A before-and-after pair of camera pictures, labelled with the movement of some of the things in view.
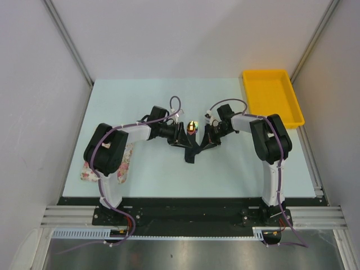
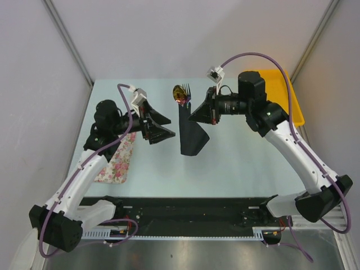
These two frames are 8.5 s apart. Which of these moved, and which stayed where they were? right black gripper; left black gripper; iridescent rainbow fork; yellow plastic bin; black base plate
Moved: left black gripper; iridescent rainbow fork; right black gripper
Stayed: black base plate; yellow plastic bin
